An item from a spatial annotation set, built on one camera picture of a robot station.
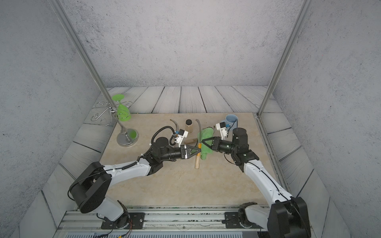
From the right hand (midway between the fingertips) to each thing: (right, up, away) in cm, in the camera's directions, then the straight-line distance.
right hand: (203, 142), depth 73 cm
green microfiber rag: (+2, +5, +3) cm, 6 cm away
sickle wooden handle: (-3, -9, -2) cm, 9 cm away
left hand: (-1, -5, -2) cm, 5 cm away
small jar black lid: (-8, +8, +31) cm, 33 cm away
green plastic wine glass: (-53, +16, +31) cm, 64 cm away
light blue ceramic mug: (+24, +11, +41) cm, 49 cm away
